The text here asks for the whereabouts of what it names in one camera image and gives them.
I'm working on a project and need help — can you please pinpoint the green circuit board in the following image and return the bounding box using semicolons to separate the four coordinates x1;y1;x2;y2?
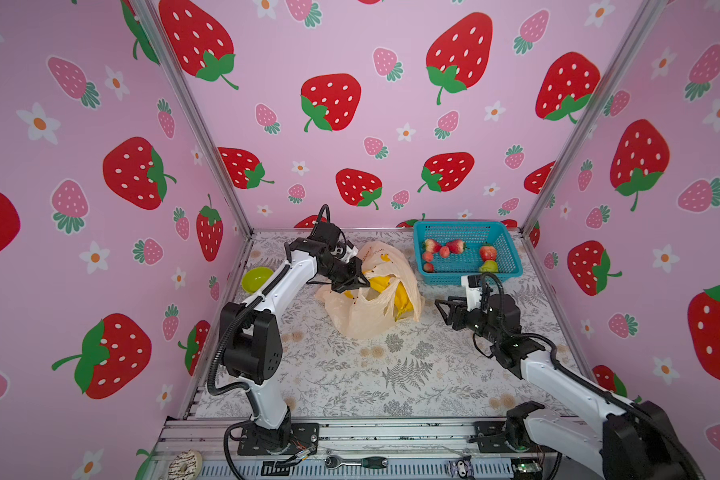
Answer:
511;459;544;480

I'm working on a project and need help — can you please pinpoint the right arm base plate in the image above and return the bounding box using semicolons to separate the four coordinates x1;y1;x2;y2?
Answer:
468;419;552;455

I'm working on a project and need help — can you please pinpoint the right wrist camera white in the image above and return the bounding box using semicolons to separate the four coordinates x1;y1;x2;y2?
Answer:
461;274;483;311

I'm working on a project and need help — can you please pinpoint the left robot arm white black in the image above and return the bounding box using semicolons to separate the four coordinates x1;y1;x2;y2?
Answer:
206;206;371;451

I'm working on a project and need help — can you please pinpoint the donut shaped tape roll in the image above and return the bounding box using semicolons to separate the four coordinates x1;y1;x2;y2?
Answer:
166;450;203;480

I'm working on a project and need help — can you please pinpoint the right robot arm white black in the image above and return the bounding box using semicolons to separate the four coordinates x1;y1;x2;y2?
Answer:
435;273;704;479

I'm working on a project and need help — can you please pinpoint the yellow fake banana bunch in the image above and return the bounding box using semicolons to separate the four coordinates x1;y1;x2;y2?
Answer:
343;275;414;321

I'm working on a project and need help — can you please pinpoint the green fake pear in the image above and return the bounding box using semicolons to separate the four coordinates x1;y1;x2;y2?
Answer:
479;260;499;274

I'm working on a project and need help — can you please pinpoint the red fake strawberry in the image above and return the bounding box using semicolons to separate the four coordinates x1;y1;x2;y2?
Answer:
446;239;467;254

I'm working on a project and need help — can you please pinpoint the aluminium rail frame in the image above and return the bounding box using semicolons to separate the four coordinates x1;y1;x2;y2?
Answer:
143;417;579;479

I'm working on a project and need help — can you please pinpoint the red fake apple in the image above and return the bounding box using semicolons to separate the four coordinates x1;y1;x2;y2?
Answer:
479;244;498;261

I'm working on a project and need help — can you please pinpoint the teal plastic basket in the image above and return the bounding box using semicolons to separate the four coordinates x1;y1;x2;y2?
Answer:
413;220;524;285

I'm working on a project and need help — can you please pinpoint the ratchet wrench green handle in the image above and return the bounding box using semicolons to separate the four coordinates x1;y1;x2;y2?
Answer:
324;455;389;470

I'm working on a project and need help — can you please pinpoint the banana print plastic bag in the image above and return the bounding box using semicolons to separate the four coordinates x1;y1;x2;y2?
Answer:
316;241;424;340

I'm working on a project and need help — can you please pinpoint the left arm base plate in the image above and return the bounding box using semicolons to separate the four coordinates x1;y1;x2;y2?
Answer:
237;422;320;456

